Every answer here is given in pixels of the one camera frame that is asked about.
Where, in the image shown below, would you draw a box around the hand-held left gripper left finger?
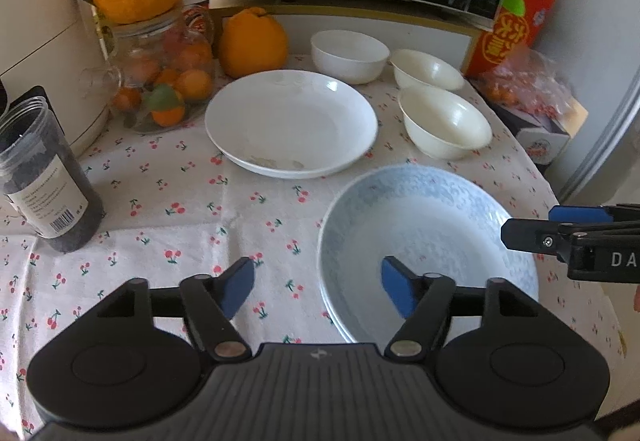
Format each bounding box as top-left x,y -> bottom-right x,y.
95,257 -> 257,362

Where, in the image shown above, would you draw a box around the red snack box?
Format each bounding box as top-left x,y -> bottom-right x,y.
460,0 -> 560,79

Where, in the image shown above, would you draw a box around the white plate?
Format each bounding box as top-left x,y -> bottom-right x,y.
204,69 -> 379,180

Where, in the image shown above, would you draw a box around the cherry print tablecloth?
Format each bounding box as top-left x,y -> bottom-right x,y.
0,53 -> 631,441

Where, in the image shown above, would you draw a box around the cream bowl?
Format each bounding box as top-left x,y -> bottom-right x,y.
390,49 -> 466,92
398,85 -> 493,160

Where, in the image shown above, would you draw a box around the blue patterned plate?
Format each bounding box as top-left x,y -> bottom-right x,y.
317,165 -> 540,344

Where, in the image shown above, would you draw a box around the plastic bag of small oranges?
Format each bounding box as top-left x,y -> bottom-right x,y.
475,46 -> 576,114

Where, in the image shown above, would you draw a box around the white bowl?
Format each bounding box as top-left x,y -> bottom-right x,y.
310,30 -> 390,85

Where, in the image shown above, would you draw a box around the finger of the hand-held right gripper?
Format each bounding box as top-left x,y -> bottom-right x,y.
548,203 -> 640,234
501,218 -> 581,264

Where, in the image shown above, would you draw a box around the white air fryer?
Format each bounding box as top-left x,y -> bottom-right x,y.
0,0 -> 113,156

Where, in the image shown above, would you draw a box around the grey appliance door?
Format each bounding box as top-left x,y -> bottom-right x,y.
555,66 -> 640,206

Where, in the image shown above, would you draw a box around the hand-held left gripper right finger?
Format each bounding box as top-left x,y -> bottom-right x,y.
381,256 -> 536,359

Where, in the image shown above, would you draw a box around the pile of small mandarins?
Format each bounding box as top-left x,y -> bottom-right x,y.
111,33 -> 216,129

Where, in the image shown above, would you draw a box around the clear plastic jar dark contents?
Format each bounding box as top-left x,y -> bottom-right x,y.
0,97 -> 105,254

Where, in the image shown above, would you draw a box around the glass jar with handle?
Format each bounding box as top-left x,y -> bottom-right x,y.
80,5 -> 218,136

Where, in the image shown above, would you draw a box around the dark cardboard box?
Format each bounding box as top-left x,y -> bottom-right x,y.
482,91 -> 591,166

